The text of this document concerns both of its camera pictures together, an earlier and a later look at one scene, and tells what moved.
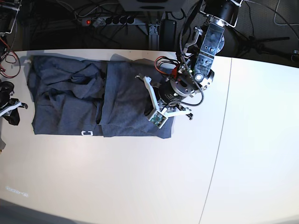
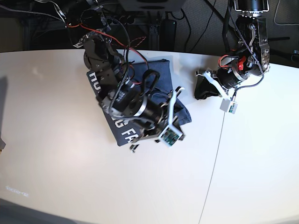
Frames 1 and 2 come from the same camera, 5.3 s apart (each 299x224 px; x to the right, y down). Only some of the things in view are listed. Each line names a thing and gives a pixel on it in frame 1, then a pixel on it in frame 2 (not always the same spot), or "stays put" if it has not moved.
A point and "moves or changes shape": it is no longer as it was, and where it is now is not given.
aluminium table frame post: x=153 y=31 stays put
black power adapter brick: x=167 y=34 stays put
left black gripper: x=6 y=90 to x=152 y=108
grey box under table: x=152 y=5 stays put
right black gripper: x=174 y=91 to x=203 y=89
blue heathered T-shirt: x=74 y=96 moves or changes shape
